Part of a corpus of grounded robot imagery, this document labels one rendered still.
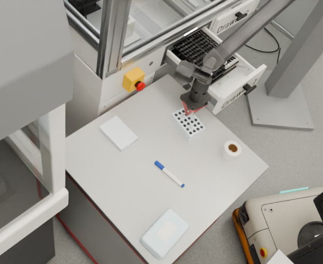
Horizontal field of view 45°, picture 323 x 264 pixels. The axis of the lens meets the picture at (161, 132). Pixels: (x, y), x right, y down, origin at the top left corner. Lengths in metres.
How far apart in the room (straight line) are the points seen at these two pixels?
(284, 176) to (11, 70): 2.15
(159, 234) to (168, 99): 0.59
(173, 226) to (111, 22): 0.67
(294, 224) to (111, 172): 1.08
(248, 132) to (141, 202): 1.43
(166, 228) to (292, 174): 1.46
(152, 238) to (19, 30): 0.84
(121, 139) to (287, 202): 1.05
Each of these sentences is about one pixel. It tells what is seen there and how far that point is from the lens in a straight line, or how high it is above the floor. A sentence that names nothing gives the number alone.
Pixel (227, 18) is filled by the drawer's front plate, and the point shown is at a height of 0.91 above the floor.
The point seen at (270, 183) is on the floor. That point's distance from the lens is 2.52.
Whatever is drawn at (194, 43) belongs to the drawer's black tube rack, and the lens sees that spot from 1.67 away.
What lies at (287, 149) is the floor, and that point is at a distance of 2.71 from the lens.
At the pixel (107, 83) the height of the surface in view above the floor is 0.91.
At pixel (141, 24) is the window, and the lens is 1.36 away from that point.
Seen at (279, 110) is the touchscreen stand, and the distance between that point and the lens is 2.83.
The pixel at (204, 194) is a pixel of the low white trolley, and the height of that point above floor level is 0.76.
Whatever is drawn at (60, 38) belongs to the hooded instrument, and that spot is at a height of 1.53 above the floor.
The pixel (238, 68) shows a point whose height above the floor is 0.84.
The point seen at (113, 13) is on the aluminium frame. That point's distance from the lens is 1.18.
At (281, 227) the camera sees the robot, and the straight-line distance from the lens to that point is 2.09.
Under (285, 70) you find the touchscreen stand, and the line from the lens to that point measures 2.68.
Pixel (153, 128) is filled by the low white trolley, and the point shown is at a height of 0.76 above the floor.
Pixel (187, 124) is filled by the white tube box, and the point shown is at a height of 0.78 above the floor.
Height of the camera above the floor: 2.00
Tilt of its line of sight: 55 degrees down
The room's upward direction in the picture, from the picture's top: 21 degrees clockwise
